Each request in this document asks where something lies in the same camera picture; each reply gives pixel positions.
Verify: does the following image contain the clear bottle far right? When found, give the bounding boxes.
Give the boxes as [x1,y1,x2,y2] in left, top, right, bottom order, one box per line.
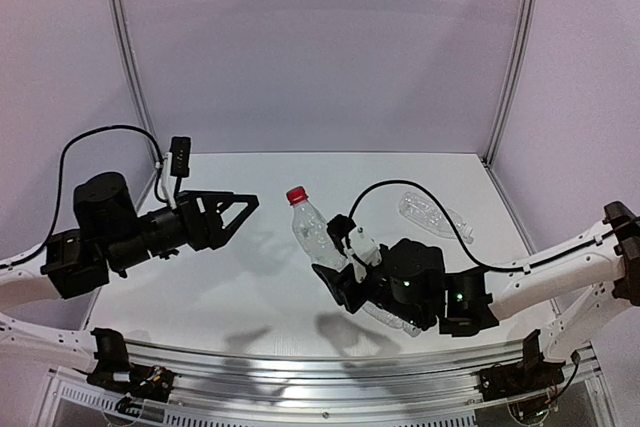
[398,192,474,244]

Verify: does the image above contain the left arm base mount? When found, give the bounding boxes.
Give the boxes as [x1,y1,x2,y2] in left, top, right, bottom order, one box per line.
[86,328,176,415]

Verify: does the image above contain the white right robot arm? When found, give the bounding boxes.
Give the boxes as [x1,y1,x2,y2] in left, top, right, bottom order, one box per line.
[312,202,639,363]

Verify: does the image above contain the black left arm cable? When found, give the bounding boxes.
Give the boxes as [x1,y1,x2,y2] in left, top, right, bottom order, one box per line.
[29,125,169,268]

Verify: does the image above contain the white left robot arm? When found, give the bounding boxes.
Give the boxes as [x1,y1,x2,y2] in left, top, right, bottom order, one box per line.
[1,172,259,377]

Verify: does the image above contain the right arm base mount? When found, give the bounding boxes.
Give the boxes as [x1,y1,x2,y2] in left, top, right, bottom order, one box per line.
[477,329,581,426]

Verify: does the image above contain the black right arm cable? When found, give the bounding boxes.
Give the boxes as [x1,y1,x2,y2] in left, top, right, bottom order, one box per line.
[348,179,616,272]

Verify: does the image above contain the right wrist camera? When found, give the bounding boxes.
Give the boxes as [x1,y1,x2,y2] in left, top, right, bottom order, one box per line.
[343,227,382,283]

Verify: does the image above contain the left aluminium frame post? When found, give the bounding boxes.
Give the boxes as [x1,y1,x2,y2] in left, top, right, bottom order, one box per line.
[107,0,157,138]

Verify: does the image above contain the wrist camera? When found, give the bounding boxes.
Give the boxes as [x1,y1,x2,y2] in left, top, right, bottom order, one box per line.
[343,227,382,283]
[154,136,192,209]

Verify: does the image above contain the aluminium front table rail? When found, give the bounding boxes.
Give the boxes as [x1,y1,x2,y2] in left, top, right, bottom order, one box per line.
[82,336,601,427]

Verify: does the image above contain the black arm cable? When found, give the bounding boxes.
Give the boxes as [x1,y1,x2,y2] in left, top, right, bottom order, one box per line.
[29,125,169,268]
[348,179,616,272]

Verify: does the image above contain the right aluminium frame post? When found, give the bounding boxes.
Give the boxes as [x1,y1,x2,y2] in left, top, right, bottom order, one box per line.
[482,0,536,170]

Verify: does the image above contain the red bottle cap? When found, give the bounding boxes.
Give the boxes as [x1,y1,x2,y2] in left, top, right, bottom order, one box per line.
[286,186,308,206]

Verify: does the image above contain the aluminium frame post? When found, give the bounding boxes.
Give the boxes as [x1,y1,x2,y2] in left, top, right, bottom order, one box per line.
[482,0,536,170]
[107,0,157,138]

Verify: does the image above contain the clear bottle with red ring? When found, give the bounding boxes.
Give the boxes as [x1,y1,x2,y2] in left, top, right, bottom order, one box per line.
[291,200,347,271]

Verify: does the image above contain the clear bottle near front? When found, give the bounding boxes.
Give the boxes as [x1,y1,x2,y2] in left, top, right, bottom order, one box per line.
[363,302,422,338]

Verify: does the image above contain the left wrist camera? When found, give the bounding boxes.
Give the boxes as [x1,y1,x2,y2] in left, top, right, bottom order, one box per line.
[154,136,192,209]

